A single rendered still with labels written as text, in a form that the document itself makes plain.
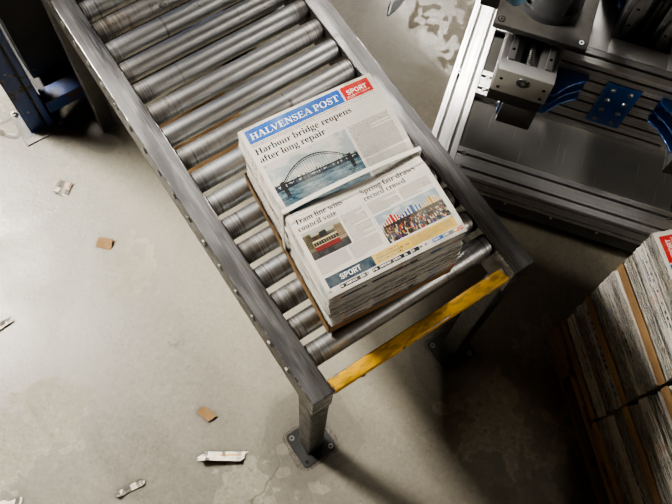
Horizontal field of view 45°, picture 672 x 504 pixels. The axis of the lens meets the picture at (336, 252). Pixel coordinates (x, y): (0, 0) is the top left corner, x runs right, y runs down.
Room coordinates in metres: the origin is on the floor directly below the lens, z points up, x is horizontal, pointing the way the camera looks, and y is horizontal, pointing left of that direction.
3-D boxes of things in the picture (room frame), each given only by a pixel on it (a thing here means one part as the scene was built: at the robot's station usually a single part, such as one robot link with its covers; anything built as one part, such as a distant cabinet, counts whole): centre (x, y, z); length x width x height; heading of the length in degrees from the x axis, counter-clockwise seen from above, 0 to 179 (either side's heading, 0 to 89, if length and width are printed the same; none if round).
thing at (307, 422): (0.32, 0.01, 0.34); 0.06 x 0.06 x 0.68; 39
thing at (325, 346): (0.53, -0.14, 0.78); 0.47 x 0.05 x 0.05; 129
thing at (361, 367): (0.45, -0.19, 0.81); 0.43 x 0.03 x 0.02; 129
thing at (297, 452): (0.32, 0.01, 0.01); 0.14 x 0.13 x 0.01; 129
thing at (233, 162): (0.88, 0.14, 0.78); 0.47 x 0.05 x 0.05; 129
